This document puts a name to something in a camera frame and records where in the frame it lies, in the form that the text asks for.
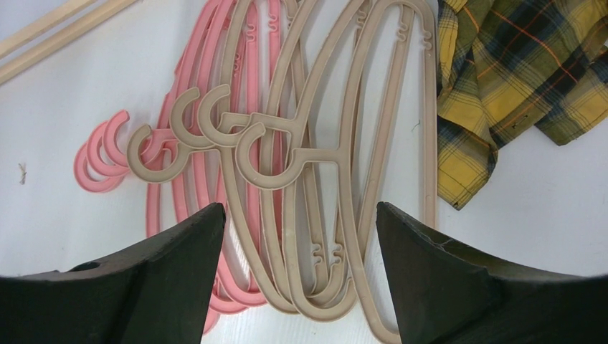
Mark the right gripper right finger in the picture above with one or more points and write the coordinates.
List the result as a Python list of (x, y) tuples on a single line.
[(445, 291)]

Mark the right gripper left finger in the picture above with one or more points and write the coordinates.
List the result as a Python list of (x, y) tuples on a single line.
[(155, 291)]

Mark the pink hanger middle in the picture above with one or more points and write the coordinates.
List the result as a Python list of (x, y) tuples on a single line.
[(227, 297)]

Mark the pink hanger inner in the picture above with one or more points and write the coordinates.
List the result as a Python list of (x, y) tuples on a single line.
[(194, 68)]

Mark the yellow plaid shirt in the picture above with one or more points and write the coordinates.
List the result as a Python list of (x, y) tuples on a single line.
[(507, 66)]

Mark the wooden clothes rack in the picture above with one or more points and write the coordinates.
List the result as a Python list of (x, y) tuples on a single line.
[(76, 19)]

